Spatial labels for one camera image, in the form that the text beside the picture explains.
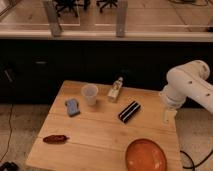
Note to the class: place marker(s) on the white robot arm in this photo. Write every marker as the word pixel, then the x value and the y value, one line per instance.
pixel 184 81

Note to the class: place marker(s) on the small cream bottle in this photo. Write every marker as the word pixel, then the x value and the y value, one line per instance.
pixel 115 90

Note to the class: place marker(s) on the black striped box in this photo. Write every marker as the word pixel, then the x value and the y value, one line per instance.
pixel 126 114

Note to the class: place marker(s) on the blue sponge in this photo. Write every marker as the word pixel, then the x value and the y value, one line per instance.
pixel 72 107

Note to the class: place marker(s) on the dark red chili pepper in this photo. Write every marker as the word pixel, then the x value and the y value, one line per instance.
pixel 55 139

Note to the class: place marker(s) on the right office chair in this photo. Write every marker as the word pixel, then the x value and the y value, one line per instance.
pixel 106 2

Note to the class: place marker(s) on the office chair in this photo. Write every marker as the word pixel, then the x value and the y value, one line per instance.
pixel 71 5
pixel 106 2

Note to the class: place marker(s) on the left office chair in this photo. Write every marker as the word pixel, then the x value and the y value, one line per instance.
pixel 71 5

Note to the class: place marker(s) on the black object on floor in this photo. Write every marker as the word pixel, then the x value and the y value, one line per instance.
pixel 9 166

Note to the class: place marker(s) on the left metal post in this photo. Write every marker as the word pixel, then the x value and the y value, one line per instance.
pixel 54 25

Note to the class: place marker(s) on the metal post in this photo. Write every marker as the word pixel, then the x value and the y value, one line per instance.
pixel 121 18
pixel 54 25

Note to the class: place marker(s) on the right metal post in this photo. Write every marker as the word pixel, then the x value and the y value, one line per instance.
pixel 121 18

